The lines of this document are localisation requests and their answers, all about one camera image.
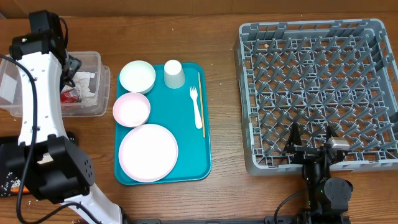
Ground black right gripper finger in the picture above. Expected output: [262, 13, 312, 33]
[284, 122, 302, 153]
[326, 124, 338, 139]

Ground white paper tissue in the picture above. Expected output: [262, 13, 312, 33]
[72, 72, 95, 91]

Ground red snack wrapper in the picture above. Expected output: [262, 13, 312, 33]
[60, 88, 81, 104]

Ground pink round bowl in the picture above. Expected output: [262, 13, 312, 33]
[113, 92, 150, 128]

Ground white napkin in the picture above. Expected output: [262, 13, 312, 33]
[80, 87, 96, 107]

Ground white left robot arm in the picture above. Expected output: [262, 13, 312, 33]
[1, 10, 130, 223]

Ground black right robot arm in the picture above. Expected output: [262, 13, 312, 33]
[274, 122, 353, 223]

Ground clear plastic waste bin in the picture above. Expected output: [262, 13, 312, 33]
[1, 51, 111, 117]

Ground black food waste tray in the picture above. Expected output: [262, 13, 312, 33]
[0, 131, 78, 197]

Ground grey plastic dish rack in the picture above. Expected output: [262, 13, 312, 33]
[235, 19, 397, 176]

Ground white round bowl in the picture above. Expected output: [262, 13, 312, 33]
[119, 60, 156, 94]

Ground white paper cup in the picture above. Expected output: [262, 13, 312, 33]
[164, 60, 185, 89]

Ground white plastic fork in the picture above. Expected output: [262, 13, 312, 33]
[190, 86, 203, 129]

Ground teal plastic serving tray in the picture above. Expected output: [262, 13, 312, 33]
[114, 62, 213, 187]

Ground large pink plate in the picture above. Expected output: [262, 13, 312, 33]
[118, 124, 179, 183]

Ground wooden chopstick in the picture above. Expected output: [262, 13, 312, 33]
[198, 72, 206, 138]

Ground rice and peanuts pile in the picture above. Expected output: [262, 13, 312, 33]
[0, 172, 21, 197]

